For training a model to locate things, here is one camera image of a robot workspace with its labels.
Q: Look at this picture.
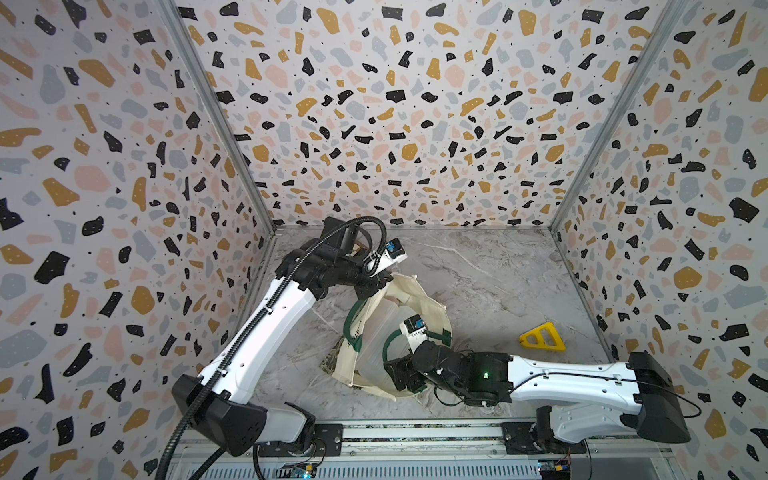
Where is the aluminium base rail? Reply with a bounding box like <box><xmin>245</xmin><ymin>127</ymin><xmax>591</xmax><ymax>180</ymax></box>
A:
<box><xmin>201</xmin><ymin>418</ymin><xmax>684</xmax><ymax>479</ymax></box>

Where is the aluminium corner post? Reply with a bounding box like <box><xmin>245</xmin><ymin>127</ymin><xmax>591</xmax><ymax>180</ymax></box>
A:
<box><xmin>548</xmin><ymin>0</ymin><xmax>687</xmax><ymax>235</ymax></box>
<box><xmin>156</xmin><ymin>0</ymin><xmax>275</xmax><ymax>237</ymax></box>

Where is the aluminium corner post left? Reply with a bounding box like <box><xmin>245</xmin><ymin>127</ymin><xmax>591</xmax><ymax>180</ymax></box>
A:
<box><xmin>156</xmin><ymin>0</ymin><xmax>275</xmax><ymax>237</ymax></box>

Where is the black corrugated cable conduit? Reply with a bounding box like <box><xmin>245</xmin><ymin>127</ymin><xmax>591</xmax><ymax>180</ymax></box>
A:
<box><xmin>154</xmin><ymin>215</ymin><xmax>390</xmax><ymax>480</ymax></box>

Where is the cream canvas tote bag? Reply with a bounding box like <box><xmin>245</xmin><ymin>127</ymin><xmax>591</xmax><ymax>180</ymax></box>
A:
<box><xmin>320</xmin><ymin>273</ymin><xmax>453</xmax><ymax>401</ymax></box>

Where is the aluminium corner post right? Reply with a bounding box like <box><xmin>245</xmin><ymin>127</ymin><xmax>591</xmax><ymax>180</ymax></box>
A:
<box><xmin>548</xmin><ymin>0</ymin><xmax>687</xmax><ymax>235</ymax></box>

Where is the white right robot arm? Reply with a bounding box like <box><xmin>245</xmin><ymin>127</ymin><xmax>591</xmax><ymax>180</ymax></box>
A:
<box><xmin>384</xmin><ymin>340</ymin><xmax>691</xmax><ymax>444</ymax></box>

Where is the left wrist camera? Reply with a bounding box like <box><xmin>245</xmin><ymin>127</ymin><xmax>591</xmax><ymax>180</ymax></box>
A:
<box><xmin>365</xmin><ymin>238</ymin><xmax>408</xmax><ymax>276</ymax></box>

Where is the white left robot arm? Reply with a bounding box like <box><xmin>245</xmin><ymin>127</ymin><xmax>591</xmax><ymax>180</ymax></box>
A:
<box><xmin>172</xmin><ymin>239</ymin><xmax>407</xmax><ymax>456</ymax></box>

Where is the yellow triangular plastic piece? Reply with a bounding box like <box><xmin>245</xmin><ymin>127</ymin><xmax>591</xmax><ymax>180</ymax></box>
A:
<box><xmin>519</xmin><ymin>322</ymin><xmax>566</xmax><ymax>353</ymax></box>

